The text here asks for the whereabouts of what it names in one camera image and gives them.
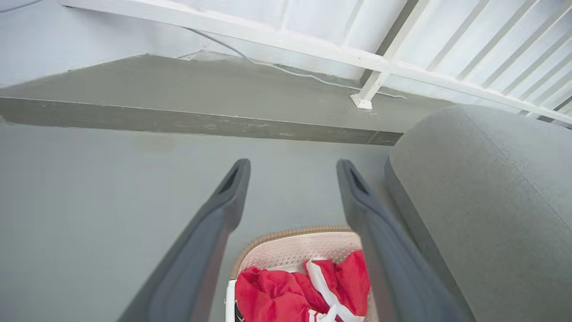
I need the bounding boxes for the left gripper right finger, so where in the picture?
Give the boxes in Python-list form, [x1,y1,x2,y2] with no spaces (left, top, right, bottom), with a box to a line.
[336,159,470,322]

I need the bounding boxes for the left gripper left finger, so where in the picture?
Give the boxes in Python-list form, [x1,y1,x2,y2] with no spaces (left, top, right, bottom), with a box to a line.
[117,158,251,322]

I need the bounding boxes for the white laundry basket brown rim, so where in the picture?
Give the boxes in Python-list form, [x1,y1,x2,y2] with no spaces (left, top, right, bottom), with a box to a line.
[225,225,380,322]

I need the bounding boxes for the red and white garment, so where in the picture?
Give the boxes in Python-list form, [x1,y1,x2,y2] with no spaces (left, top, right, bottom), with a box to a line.
[235,250,371,322]

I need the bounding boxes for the grey fabric sofa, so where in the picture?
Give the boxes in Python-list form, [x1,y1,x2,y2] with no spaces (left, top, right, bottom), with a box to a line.
[384,104,572,322]

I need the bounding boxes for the white metal railing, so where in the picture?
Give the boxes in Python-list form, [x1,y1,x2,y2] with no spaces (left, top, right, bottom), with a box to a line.
[60,0,572,130]

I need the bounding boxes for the grey floor cable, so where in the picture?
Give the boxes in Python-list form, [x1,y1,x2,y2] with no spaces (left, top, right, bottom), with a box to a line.
[183,27,407,100]

